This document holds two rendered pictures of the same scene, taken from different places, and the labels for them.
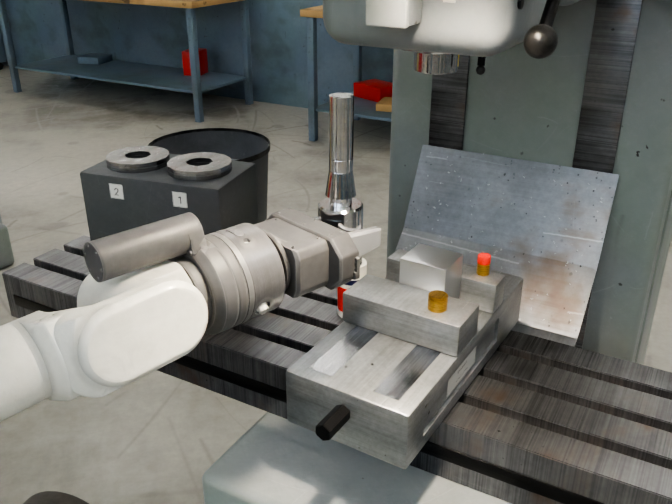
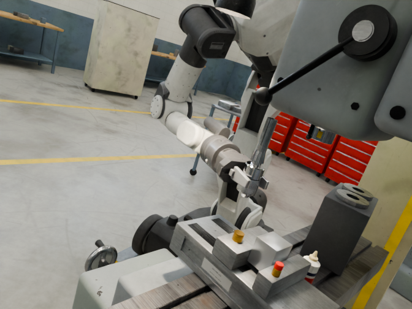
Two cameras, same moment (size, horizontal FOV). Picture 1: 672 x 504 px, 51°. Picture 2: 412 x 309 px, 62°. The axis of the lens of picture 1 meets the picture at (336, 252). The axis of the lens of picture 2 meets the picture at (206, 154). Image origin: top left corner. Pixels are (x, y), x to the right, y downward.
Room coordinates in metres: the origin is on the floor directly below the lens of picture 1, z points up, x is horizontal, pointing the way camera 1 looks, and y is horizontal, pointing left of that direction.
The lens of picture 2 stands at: (0.69, -0.76, 1.38)
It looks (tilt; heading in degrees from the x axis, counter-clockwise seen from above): 17 degrees down; 99
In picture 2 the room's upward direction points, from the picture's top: 18 degrees clockwise
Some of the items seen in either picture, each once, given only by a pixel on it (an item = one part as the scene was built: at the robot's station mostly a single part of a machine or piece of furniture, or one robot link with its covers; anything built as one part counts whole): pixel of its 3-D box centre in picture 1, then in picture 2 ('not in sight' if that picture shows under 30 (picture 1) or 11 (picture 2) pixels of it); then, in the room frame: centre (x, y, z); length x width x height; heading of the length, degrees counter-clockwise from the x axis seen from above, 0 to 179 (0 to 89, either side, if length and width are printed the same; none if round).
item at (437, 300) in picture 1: (437, 301); (238, 236); (0.70, -0.11, 1.04); 0.02 x 0.02 x 0.02
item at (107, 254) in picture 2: not in sight; (106, 267); (0.34, 0.14, 0.62); 0.16 x 0.12 x 0.12; 151
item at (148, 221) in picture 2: not in sight; (150, 235); (0.33, 0.59, 0.50); 0.20 x 0.05 x 0.20; 73
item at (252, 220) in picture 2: not in sight; (236, 213); (0.67, 0.78, 0.68); 0.21 x 0.20 x 0.13; 73
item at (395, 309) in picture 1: (409, 313); (246, 246); (0.72, -0.09, 1.01); 0.15 x 0.06 x 0.04; 58
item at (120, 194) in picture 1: (174, 222); (341, 222); (0.97, 0.24, 1.02); 0.22 x 0.12 x 0.20; 71
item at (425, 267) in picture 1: (430, 278); (270, 252); (0.77, -0.12, 1.03); 0.06 x 0.05 x 0.06; 58
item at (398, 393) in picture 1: (417, 328); (249, 266); (0.75, -0.10, 0.97); 0.35 x 0.15 x 0.11; 148
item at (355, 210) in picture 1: (340, 208); (254, 167); (0.68, 0.00, 1.16); 0.05 x 0.05 x 0.01
